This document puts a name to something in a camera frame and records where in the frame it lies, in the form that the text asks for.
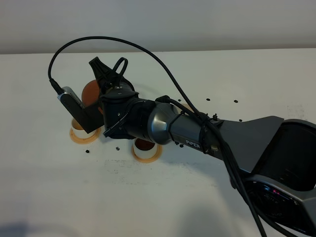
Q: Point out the beige round teapot saucer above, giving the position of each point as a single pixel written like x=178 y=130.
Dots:
x=181 y=111

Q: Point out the brown clay teapot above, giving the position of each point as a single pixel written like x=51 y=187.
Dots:
x=90 y=93

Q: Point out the right orange coaster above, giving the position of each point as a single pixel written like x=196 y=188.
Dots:
x=154 y=158

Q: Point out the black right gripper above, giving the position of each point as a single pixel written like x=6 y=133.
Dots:
x=125 y=115

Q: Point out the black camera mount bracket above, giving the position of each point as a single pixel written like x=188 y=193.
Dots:
x=90 y=118

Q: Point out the white teacup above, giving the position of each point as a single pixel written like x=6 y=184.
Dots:
x=144 y=149
x=79 y=132

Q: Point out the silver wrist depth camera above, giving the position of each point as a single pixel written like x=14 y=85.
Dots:
x=67 y=92

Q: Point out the left orange coaster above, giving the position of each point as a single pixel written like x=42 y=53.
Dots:
x=85 y=141

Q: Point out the orange coaster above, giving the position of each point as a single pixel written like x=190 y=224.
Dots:
x=85 y=141
x=154 y=158

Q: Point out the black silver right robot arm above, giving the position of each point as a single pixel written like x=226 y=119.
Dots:
x=271 y=161

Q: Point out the right white teacup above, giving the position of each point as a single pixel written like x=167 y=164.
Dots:
x=144 y=149

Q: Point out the left white teacup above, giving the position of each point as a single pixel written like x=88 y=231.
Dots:
x=79 y=132

